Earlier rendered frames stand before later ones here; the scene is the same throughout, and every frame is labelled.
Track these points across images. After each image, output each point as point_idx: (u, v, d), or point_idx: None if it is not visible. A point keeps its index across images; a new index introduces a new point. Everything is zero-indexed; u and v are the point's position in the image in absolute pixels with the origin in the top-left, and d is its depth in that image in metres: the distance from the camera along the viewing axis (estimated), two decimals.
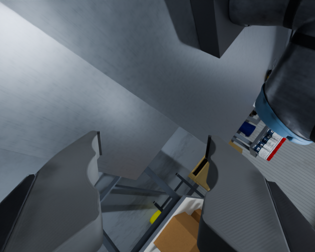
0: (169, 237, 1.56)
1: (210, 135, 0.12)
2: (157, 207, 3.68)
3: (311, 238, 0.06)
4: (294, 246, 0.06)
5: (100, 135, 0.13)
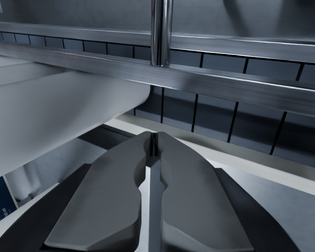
0: None
1: (156, 132, 0.12)
2: None
3: (258, 212, 0.07)
4: (246, 223, 0.07)
5: (153, 136, 0.13)
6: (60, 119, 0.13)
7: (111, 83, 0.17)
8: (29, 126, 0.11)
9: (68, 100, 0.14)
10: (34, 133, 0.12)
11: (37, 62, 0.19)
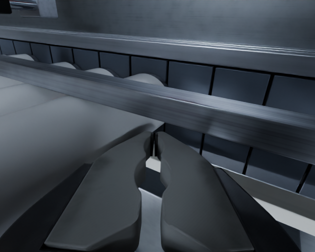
0: None
1: (156, 132, 0.12)
2: None
3: (258, 212, 0.07)
4: (246, 223, 0.07)
5: (153, 136, 0.13)
6: (57, 180, 0.09)
7: (127, 112, 0.13)
8: (5, 206, 0.07)
9: (69, 148, 0.09)
10: (14, 213, 0.07)
11: None
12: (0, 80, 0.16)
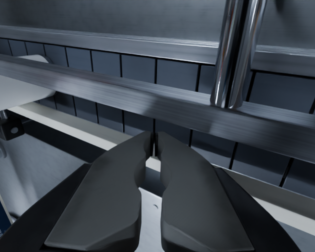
0: None
1: (156, 132, 0.12)
2: None
3: (258, 212, 0.07)
4: (246, 223, 0.07)
5: (153, 136, 0.13)
6: None
7: (0, 76, 0.19)
8: None
9: None
10: None
11: None
12: None
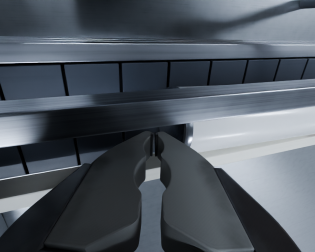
0: None
1: (156, 132, 0.12)
2: None
3: (258, 212, 0.07)
4: (246, 223, 0.07)
5: (153, 136, 0.13)
6: None
7: None
8: None
9: None
10: None
11: None
12: None
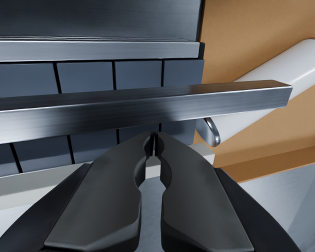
0: None
1: (156, 132, 0.12)
2: None
3: (258, 212, 0.07)
4: (246, 223, 0.07)
5: (153, 136, 0.13)
6: None
7: None
8: None
9: None
10: None
11: None
12: None
